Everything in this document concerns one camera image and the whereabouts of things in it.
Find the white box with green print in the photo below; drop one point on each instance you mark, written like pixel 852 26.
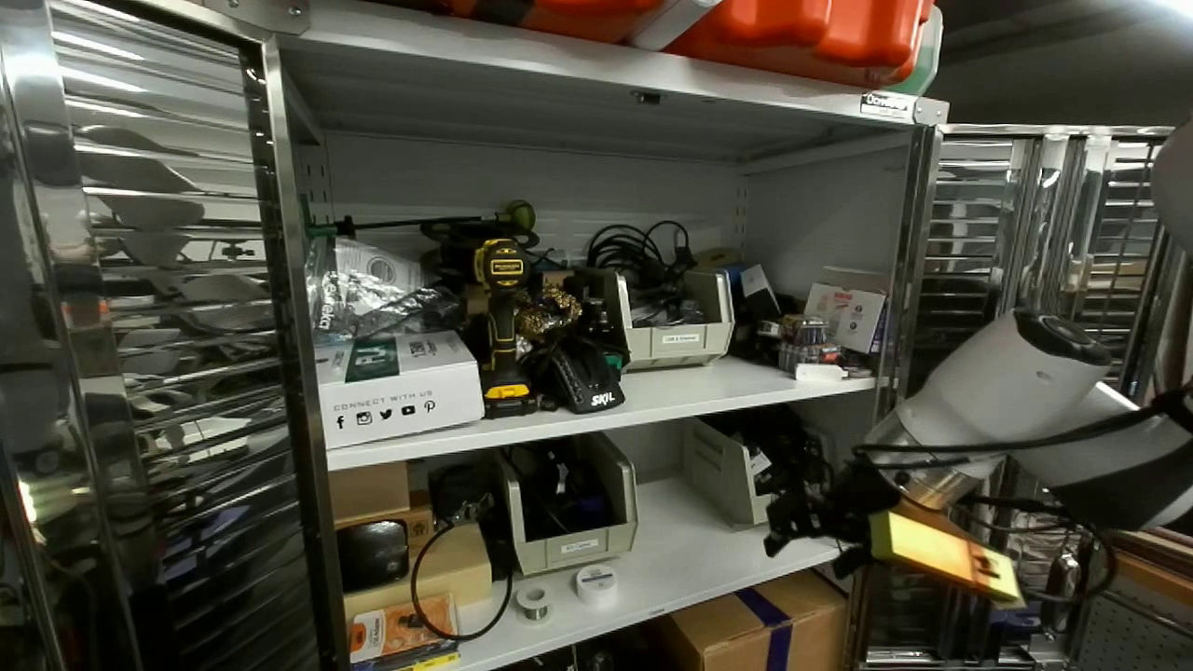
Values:
pixel 401 391

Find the black battery charger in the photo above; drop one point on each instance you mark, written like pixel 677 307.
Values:
pixel 585 377

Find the white tape roll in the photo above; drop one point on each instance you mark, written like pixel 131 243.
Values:
pixel 596 583

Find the orange plastic case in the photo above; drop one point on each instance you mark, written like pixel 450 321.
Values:
pixel 839 33

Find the white metal shelf unit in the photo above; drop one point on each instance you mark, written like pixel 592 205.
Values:
pixel 671 391

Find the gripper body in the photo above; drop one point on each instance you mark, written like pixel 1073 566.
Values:
pixel 853 503

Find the gray plastic bin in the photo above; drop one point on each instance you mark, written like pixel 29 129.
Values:
pixel 722 475
pixel 578 550
pixel 676 345

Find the clear plastic bag with papers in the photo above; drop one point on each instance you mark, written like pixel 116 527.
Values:
pixel 368 289

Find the black pouch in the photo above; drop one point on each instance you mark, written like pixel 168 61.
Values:
pixel 373 554

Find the cardboard box with blue tape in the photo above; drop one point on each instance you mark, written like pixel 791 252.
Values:
pixel 736 624

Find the green and black bar clamp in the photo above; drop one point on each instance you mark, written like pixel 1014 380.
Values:
pixel 410 224

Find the black box with white label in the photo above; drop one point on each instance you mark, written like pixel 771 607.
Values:
pixel 755 294

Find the brown cardboard box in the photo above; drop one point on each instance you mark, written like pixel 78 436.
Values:
pixel 371 491
pixel 457 568

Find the pack of batteries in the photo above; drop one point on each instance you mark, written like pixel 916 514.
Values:
pixel 806 345

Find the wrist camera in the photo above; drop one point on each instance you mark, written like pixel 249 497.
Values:
pixel 946 554

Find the orange retail packet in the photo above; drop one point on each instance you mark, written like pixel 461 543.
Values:
pixel 401 632

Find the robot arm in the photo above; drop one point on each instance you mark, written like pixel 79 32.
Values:
pixel 1007 382

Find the small white cardboard box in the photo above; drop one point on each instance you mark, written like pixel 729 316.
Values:
pixel 846 317

